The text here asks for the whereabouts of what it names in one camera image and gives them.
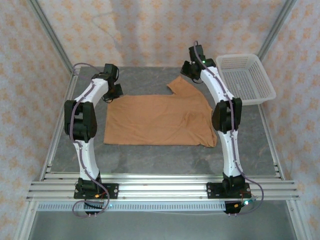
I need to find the aluminium side rail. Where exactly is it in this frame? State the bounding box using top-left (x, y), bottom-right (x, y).
top-left (39, 67), bottom-right (81, 181)
top-left (257, 103), bottom-right (286, 181)

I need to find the aluminium frame post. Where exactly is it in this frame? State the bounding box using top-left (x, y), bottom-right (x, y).
top-left (256, 0), bottom-right (298, 61)
top-left (26, 0), bottom-right (77, 73)

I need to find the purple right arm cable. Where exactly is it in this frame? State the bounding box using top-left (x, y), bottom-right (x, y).
top-left (193, 41), bottom-right (266, 216)

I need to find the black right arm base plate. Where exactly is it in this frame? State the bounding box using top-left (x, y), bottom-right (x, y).
top-left (206, 182), bottom-right (252, 200)

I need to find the white perforated plastic basket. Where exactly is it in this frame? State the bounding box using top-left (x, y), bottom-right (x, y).
top-left (215, 53), bottom-right (277, 108)

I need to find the aluminium frame leg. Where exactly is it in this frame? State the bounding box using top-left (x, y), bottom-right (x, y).
top-left (13, 199), bottom-right (38, 240)
top-left (287, 199), bottom-right (310, 240)

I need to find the orange connector power wire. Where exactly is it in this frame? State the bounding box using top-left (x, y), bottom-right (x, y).
top-left (233, 191), bottom-right (260, 210)
top-left (83, 191), bottom-right (107, 208)

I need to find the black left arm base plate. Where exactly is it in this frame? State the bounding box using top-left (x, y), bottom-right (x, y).
top-left (73, 183), bottom-right (119, 200)

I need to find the tan brown t-shirt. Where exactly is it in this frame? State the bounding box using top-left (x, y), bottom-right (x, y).
top-left (103, 76), bottom-right (218, 149)

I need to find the aluminium mounting rail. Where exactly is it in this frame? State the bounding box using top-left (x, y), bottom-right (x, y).
top-left (26, 174), bottom-right (300, 201)

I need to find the grey slotted cable duct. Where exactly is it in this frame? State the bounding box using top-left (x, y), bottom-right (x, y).
top-left (36, 201), bottom-right (227, 213)

